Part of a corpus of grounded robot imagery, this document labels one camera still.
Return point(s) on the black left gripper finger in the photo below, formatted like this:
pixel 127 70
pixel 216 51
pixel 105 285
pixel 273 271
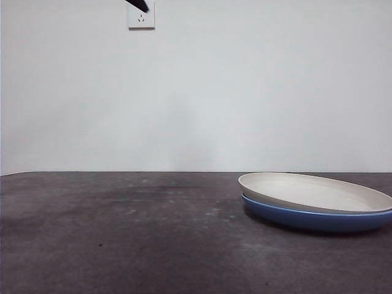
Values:
pixel 139 4

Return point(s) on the white plate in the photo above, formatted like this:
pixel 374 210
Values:
pixel 306 193

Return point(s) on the blue plate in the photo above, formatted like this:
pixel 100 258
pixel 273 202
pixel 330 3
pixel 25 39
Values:
pixel 306 220

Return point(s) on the white wall socket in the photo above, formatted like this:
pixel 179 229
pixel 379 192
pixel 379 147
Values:
pixel 141 22

